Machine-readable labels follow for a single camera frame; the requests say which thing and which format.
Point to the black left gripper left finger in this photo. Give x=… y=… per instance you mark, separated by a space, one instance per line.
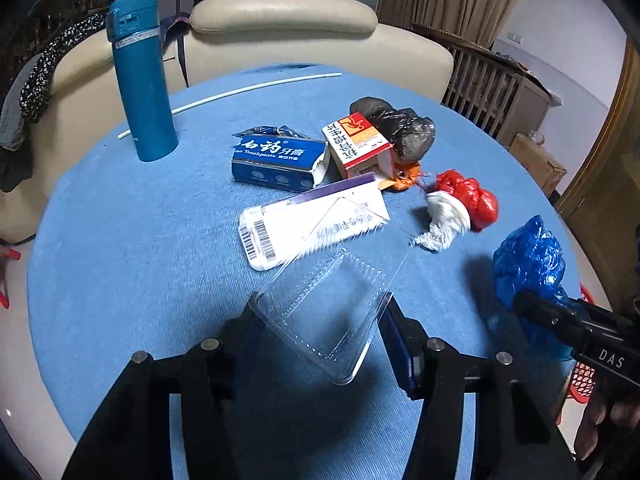
x=128 y=436

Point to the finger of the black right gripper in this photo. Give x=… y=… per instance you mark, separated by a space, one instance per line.
x=543 y=312

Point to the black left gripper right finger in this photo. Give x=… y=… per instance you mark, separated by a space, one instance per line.
x=513 y=437

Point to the blue plastic bag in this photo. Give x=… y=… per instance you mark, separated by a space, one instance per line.
x=530 y=258

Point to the red plastic bag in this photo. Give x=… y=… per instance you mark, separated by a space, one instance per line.
x=482 y=205

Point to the white tissue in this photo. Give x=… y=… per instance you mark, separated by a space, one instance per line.
x=449 y=218

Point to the orange wrapper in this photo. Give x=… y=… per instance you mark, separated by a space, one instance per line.
x=405 y=176

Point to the clear plastic clamshell container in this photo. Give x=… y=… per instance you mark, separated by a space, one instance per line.
x=324 y=304

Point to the black plastic bag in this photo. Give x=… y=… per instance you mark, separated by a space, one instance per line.
x=411 y=135

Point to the red white medicine box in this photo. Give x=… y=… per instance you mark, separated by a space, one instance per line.
x=357 y=147

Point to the white barcode package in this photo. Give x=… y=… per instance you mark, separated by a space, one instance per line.
x=310 y=222

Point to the blue toothpaste box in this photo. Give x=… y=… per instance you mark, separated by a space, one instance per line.
x=291 y=164

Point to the torn blue foil wrapper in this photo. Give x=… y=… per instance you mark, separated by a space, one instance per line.
x=264 y=130

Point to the red plastic trash basket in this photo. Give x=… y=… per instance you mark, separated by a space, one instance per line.
x=578 y=388

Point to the person's right hand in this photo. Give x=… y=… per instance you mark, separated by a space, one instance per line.
x=624 y=414

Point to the cardboard box by door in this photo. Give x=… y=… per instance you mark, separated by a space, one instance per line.
x=545 y=170

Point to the blue table cloth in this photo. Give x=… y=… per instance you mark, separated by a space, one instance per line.
x=133 y=255

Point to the wooden baby crib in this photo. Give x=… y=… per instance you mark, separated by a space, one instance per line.
x=493 y=91

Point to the white thin rod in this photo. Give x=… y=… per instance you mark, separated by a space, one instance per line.
x=158 y=108

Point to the dark clothes on sofa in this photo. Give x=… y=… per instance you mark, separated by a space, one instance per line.
x=29 y=97

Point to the cream leather sofa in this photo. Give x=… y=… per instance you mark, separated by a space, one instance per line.
x=225 y=36

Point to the teal thermos bottle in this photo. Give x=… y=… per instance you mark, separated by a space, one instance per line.
x=133 y=29

